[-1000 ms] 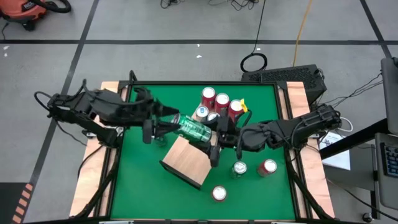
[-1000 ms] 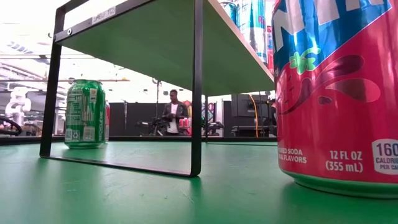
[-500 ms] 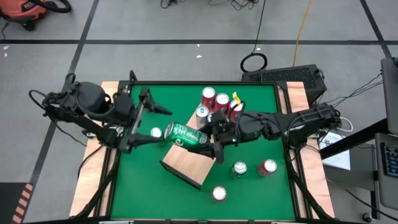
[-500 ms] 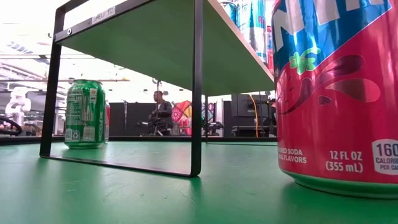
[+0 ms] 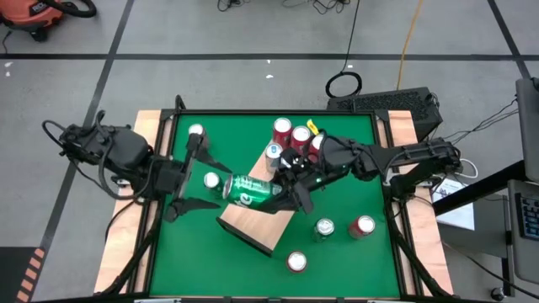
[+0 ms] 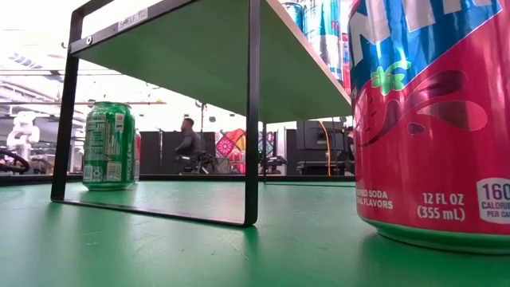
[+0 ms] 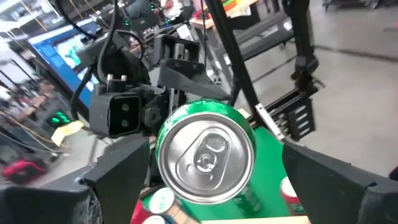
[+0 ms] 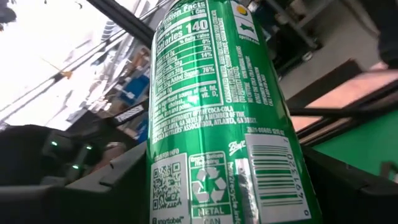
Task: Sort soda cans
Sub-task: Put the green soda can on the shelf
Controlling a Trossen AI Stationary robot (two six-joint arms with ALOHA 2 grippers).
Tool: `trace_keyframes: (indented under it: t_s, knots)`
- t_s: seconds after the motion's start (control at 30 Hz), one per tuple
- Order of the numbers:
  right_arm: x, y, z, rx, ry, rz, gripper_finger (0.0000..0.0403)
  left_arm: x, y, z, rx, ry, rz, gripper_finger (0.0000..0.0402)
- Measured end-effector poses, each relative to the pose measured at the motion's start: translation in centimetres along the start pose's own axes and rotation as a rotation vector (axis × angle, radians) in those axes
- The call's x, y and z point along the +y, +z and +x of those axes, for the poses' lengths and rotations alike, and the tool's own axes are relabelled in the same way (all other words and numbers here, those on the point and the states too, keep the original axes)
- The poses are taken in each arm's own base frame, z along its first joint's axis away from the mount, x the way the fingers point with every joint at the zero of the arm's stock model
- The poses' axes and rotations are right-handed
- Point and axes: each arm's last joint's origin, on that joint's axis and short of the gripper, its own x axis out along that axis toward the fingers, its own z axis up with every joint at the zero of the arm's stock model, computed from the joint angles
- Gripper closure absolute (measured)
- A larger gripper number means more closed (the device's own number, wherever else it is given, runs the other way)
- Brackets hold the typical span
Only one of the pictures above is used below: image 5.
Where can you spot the orange shop vacuum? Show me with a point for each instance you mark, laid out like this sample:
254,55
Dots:
29,12

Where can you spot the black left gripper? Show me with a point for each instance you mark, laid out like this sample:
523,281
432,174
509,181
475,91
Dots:
170,181

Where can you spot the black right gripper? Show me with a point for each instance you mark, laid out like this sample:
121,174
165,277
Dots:
328,164

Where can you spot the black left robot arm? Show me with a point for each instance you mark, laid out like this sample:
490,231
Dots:
126,149

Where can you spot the black keyboard with blue keys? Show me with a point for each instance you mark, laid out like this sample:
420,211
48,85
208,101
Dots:
530,216

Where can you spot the dark grey desk surface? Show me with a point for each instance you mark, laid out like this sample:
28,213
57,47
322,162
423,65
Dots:
471,235

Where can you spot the green Sprite soda can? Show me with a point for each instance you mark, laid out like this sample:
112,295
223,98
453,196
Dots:
211,180
248,191
324,226

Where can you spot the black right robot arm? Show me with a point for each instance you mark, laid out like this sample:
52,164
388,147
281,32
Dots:
421,153

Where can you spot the green mat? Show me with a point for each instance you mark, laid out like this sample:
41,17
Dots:
252,112

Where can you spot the white printed paper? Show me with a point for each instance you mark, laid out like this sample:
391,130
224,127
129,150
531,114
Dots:
459,214

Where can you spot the grey keyboard stand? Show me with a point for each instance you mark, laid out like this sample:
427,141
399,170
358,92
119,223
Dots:
526,261

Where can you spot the black orange striped floor mat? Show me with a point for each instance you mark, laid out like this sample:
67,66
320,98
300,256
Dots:
10,273

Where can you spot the blue silver Red Bull can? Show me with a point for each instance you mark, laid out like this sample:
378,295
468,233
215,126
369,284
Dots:
273,150

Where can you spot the yellow tape tag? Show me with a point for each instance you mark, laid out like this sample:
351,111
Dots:
312,126

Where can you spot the black desk beam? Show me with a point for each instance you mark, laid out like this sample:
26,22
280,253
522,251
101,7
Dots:
476,191

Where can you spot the light wooden side board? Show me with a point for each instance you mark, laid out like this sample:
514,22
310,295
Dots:
118,235
436,252

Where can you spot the black caster wheel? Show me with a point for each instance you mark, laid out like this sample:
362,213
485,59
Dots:
497,293

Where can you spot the flat computer monitor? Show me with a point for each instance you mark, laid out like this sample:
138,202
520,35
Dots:
528,126

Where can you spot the red Fanta soda can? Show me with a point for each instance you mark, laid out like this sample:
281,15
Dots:
282,125
300,134
364,225
297,261
195,128
316,141

